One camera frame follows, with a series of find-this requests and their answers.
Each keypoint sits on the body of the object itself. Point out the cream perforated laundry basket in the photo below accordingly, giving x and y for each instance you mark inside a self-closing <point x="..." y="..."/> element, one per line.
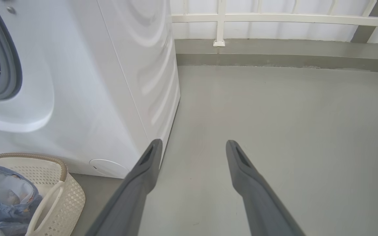
<point x="67" y="203"/>

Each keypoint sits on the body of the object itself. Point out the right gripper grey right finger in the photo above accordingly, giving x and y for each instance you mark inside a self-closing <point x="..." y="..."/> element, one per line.
<point x="256" y="200"/>

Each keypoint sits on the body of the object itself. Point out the white metal railing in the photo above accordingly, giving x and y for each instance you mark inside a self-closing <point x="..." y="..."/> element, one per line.
<point x="274" y="18"/>

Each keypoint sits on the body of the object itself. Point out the blue cartoon print garment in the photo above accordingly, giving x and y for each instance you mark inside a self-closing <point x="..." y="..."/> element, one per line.
<point x="5" y="193"/>

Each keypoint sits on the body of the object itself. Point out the white front-load washing machine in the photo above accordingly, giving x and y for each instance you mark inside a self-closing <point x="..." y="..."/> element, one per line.
<point x="94" y="82"/>

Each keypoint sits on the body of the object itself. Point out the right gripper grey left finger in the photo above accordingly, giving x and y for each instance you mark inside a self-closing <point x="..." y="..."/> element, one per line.
<point x="133" y="196"/>

